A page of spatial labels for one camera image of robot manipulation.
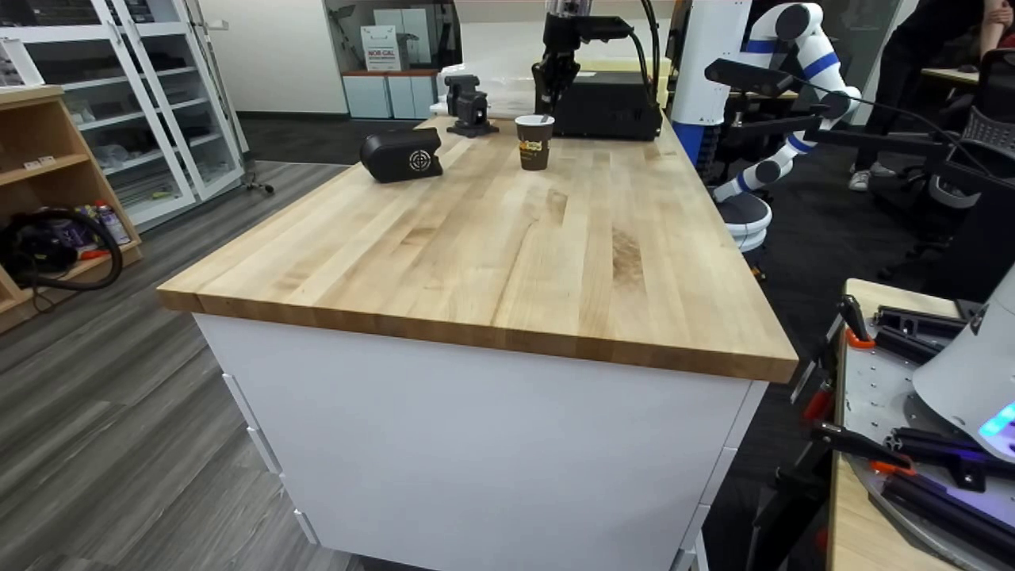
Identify white printed box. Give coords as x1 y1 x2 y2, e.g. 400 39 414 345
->
360 23 407 77

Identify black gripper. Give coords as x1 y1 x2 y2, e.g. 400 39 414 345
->
529 9 586 117

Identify black orange clamp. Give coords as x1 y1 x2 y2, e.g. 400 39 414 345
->
837 291 881 355
813 420 918 480

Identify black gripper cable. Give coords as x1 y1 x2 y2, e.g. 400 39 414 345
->
629 0 668 84

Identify light wooden shelf unit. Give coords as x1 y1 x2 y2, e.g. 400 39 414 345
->
0 84 145 337

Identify white glass door cabinet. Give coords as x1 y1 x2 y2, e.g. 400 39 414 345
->
0 0 249 232

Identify white blue robot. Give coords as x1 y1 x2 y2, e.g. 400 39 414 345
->
706 0 866 256

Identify small black box device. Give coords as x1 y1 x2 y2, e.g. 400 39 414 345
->
356 126 447 188

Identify black cable coil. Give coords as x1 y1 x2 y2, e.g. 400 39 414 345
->
0 204 127 294

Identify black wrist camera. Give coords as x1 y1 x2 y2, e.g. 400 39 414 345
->
579 11 642 46

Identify pale low cabinet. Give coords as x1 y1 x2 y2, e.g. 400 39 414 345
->
340 68 440 123

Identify long black bars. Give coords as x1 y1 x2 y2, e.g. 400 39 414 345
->
876 425 1015 565

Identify person in black clothes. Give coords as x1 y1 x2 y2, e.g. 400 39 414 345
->
851 0 1015 197

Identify brown paper coffee cup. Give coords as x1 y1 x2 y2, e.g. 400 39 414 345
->
515 112 559 175

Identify large black case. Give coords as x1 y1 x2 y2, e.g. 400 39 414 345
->
534 67 668 144

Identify black flat tool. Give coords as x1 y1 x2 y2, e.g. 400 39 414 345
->
870 300 970 365

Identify white base with blue light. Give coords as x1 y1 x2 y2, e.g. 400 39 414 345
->
911 264 1015 469

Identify wooden side table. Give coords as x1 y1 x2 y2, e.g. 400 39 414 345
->
826 276 1015 571

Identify red black clamp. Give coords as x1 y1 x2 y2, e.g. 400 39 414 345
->
786 351 842 431

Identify black boom stand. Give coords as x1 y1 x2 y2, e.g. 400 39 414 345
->
700 56 1015 192

